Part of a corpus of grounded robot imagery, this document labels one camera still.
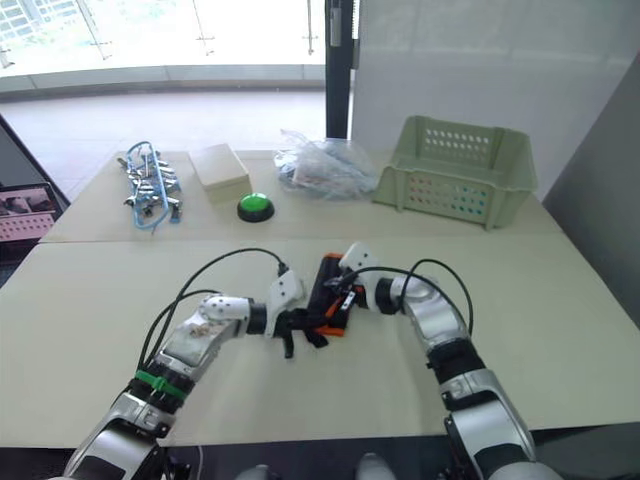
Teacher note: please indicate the black orange tool roll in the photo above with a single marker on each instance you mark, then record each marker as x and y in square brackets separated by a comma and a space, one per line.
[322, 295]

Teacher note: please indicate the grey rounded shape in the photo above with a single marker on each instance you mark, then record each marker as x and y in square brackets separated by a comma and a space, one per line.
[256, 473]
[375, 466]

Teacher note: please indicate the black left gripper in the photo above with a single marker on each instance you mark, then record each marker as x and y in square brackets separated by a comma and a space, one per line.
[295, 320]

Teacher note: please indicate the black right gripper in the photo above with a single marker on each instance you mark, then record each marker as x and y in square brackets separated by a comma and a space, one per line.
[348, 296]

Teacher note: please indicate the beige cardboard box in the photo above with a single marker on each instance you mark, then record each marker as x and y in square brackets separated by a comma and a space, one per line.
[220, 172]

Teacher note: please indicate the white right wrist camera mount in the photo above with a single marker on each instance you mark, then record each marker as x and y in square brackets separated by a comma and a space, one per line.
[358, 260]

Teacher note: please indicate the clear plastic bag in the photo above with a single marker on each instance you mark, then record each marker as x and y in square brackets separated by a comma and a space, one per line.
[325, 169]

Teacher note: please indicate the white partition panel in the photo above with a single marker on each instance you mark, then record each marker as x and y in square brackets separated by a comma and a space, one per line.
[480, 65]

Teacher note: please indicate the green zip tie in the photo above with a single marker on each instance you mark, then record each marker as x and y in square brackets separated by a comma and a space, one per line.
[159, 383]

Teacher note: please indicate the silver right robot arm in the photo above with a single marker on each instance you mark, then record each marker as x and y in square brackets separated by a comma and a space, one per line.
[450, 330]

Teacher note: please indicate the black door frame post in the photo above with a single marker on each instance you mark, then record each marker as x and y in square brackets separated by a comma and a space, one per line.
[340, 70]

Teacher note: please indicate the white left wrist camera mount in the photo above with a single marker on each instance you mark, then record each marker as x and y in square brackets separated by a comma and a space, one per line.
[283, 296]

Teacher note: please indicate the pale green plastic basket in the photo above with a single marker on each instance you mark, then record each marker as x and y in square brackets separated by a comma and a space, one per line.
[457, 172]

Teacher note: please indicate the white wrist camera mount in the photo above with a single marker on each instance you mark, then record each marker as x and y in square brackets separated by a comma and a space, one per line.
[283, 296]
[358, 260]

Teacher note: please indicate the green push button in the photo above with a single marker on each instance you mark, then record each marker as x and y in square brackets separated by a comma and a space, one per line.
[255, 205]

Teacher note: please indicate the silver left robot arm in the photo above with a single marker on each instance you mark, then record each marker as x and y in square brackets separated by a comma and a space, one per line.
[200, 345]

